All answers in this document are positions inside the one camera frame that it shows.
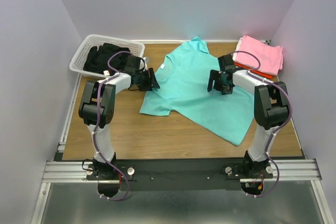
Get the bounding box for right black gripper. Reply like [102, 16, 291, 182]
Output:
[206, 69, 233, 95]

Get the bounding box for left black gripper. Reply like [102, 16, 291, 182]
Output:
[135, 68, 161, 92]

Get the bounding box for teal t shirt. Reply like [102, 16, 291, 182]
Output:
[140, 37, 254, 146]

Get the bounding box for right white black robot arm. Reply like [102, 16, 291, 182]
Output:
[207, 54, 292, 178]

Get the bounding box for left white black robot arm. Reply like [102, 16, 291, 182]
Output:
[79, 54, 160, 179]

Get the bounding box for folded orange t shirt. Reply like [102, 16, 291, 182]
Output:
[234, 62, 274, 79]

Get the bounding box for folded pink t shirt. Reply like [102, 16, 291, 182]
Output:
[233, 35, 283, 76]

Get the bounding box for black t shirt in basket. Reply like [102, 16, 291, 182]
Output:
[83, 43, 131, 74]

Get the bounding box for white plastic laundry basket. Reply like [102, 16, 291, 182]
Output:
[69, 34, 145, 79]

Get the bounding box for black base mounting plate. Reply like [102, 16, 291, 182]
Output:
[82, 158, 273, 196]

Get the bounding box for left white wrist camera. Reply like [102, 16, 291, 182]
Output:
[142, 57, 149, 67]

